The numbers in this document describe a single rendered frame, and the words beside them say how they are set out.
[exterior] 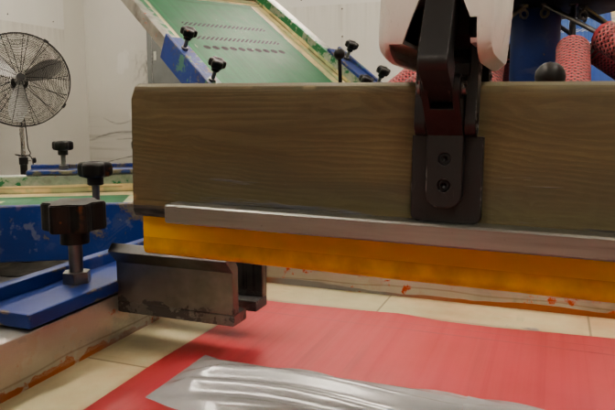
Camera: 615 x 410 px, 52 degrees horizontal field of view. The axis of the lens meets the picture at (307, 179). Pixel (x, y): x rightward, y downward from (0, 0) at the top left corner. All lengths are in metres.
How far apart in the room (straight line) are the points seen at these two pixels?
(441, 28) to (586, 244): 0.11
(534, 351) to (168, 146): 0.29
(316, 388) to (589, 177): 0.20
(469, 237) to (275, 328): 0.25
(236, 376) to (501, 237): 0.20
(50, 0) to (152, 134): 5.37
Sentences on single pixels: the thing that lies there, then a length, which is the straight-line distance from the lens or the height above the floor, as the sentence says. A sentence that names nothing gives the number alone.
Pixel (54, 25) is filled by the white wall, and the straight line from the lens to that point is 5.71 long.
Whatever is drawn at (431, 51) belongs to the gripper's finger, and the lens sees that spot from 0.25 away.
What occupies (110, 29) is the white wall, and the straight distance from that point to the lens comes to 5.81.
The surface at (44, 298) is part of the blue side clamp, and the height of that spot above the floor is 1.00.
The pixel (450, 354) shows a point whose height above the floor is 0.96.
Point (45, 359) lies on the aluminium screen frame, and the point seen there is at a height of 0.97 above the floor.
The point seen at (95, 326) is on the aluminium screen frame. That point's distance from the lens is 0.48.
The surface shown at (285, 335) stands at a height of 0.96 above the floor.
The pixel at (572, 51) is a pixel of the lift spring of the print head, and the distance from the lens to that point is 1.04.
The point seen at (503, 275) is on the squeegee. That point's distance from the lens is 0.32.
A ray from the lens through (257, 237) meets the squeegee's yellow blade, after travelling 0.35.
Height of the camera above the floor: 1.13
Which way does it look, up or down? 6 degrees down
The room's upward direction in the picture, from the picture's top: straight up
